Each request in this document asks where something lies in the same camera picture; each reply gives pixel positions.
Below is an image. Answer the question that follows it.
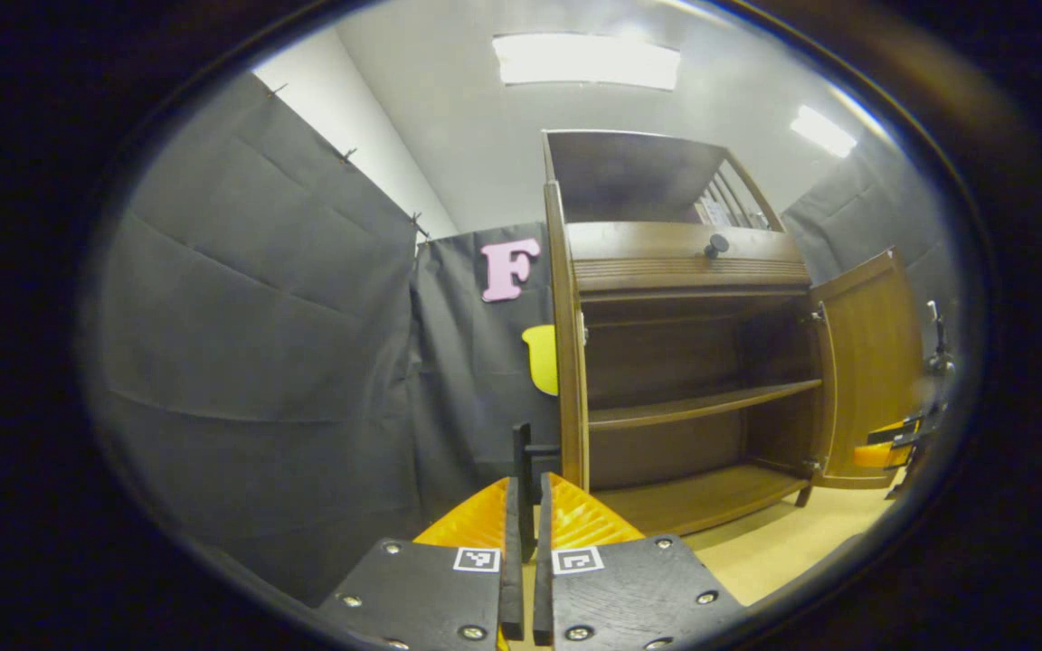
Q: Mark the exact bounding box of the wooden cabinet shelf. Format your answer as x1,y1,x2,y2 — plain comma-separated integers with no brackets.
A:
588,379,823,431

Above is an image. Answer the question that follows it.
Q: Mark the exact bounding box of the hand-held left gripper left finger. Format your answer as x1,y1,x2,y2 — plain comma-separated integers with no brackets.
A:
316,476,525,651

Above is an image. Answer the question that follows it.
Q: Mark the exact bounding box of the large ceiling light panel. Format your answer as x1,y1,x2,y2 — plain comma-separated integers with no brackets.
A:
492,33,682,91

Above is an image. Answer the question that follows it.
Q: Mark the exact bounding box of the wooden cabinet drawer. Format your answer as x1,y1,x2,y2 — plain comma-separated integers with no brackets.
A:
566,222,811,295

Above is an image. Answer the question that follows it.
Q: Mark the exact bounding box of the wooden cabinet door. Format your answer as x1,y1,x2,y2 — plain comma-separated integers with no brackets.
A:
512,179,591,561
809,249,924,490

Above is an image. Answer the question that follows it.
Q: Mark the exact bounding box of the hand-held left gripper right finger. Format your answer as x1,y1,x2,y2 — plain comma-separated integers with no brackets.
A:
533,472,746,651

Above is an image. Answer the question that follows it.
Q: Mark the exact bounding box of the wooden double-door shoe cabinet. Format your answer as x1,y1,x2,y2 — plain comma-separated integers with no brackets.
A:
542,129,834,539

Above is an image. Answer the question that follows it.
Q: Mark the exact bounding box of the small ceiling light panel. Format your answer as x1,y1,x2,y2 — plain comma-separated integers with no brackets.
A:
790,104,858,159

